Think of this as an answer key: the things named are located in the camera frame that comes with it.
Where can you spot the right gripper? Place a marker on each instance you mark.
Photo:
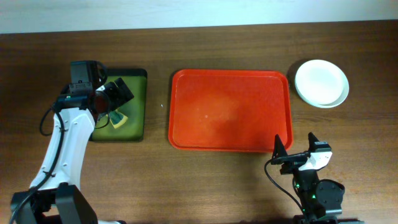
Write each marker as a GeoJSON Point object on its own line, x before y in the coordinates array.
{"type": "Point", "coordinates": [289, 165]}

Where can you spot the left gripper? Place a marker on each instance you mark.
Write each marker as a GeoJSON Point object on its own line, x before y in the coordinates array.
{"type": "Point", "coordinates": [117, 94]}

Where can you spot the green and yellow sponge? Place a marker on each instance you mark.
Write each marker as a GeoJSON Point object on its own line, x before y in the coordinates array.
{"type": "Point", "coordinates": [117, 118]}

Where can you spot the cream white plate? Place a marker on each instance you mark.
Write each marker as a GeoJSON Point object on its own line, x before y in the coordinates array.
{"type": "Point", "coordinates": [320, 81]}

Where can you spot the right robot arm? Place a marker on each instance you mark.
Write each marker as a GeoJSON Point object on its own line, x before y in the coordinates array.
{"type": "Point", "coordinates": [318, 200]}

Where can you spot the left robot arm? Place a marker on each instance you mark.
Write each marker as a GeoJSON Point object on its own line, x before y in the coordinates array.
{"type": "Point", "coordinates": [54, 195]}

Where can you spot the black tray with green mat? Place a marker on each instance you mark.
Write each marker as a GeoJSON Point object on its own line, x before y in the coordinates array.
{"type": "Point", "coordinates": [133, 129]}

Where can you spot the red plastic tray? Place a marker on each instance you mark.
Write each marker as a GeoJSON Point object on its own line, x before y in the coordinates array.
{"type": "Point", "coordinates": [229, 110]}

